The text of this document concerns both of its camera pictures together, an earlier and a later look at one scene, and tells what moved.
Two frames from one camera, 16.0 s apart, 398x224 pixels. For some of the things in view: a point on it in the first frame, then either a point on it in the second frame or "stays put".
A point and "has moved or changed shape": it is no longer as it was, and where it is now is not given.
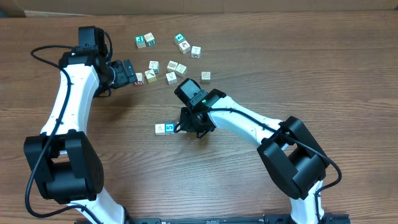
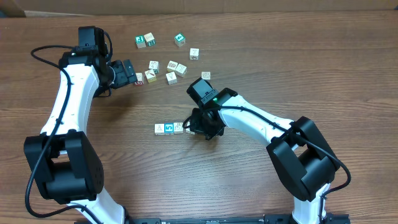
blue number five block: x=170 y=128 stays put
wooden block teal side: x=155 y=65 stays put
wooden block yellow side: x=150 y=75 stays put
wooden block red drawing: x=185 y=47 has moved or changed shape
